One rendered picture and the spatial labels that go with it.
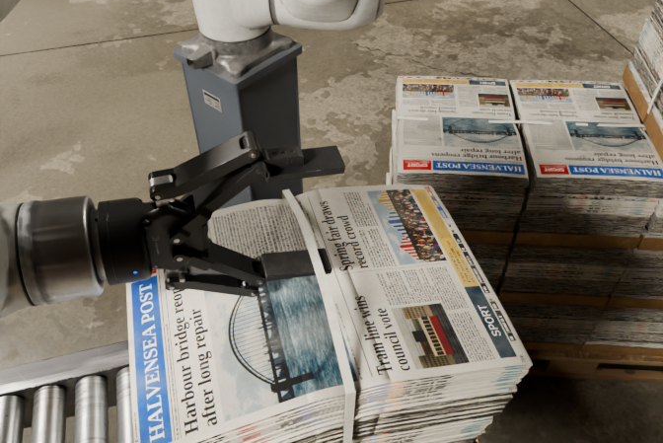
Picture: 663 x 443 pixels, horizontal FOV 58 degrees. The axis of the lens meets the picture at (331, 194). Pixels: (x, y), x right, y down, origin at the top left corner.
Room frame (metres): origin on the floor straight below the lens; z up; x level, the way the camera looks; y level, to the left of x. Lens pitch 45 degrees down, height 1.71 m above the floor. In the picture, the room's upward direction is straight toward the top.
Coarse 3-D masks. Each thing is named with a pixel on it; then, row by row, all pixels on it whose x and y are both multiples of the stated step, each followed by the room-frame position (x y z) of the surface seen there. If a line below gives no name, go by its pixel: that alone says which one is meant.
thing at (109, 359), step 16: (80, 352) 0.54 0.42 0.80; (96, 352) 0.54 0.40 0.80; (112, 352) 0.54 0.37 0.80; (128, 352) 0.54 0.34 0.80; (16, 368) 0.51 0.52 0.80; (32, 368) 0.51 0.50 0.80; (48, 368) 0.51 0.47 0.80; (64, 368) 0.51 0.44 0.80; (80, 368) 0.51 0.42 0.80; (96, 368) 0.51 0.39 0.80; (112, 368) 0.51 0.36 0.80; (0, 384) 0.48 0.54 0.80; (16, 384) 0.48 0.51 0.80; (32, 384) 0.48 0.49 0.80; (48, 384) 0.48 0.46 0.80; (64, 384) 0.49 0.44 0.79; (112, 384) 0.51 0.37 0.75; (32, 400) 0.47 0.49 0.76; (112, 400) 0.50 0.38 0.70; (32, 416) 0.47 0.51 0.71
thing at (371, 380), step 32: (288, 224) 0.50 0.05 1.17; (320, 224) 0.49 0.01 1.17; (288, 288) 0.40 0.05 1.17; (352, 288) 0.40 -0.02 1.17; (288, 320) 0.36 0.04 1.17; (320, 320) 0.36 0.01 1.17; (352, 320) 0.36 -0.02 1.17; (320, 352) 0.32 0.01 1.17; (352, 352) 0.32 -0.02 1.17; (320, 384) 0.28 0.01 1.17; (384, 384) 0.28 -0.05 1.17; (320, 416) 0.27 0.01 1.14
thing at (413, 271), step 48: (336, 192) 0.55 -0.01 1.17; (384, 192) 0.56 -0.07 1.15; (432, 192) 0.58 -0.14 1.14; (384, 240) 0.48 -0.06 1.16; (432, 240) 0.49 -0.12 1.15; (384, 288) 0.40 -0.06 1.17; (432, 288) 0.41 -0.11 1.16; (480, 288) 0.42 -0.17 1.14; (384, 336) 0.34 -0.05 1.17; (432, 336) 0.34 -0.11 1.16; (480, 336) 0.35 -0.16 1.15; (432, 384) 0.30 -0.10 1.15; (480, 384) 0.31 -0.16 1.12; (384, 432) 0.29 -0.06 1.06; (432, 432) 0.30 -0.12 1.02; (480, 432) 0.32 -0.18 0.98
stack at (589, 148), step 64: (448, 128) 1.11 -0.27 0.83; (512, 128) 1.11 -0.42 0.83; (576, 128) 1.11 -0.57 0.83; (640, 128) 1.12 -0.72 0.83; (448, 192) 0.96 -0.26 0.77; (512, 192) 0.95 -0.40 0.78; (576, 192) 0.95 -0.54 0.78; (640, 192) 0.94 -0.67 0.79; (512, 256) 0.95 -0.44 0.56; (576, 256) 0.94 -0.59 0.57; (640, 256) 0.93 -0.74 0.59; (512, 320) 0.95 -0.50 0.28; (576, 320) 0.94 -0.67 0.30; (640, 320) 0.93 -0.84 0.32
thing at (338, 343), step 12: (288, 192) 0.54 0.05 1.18; (300, 216) 0.47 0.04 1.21; (312, 240) 0.43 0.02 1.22; (312, 252) 0.41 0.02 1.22; (324, 276) 0.38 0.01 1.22; (324, 288) 0.37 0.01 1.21; (324, 300) 0.35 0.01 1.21; (336, 324) 0.33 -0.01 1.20; (336, 336) 0.32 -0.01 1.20; (336, 348) 0.31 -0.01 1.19; (348, 372) 0.29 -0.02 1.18; (348, 384) 0.28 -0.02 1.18
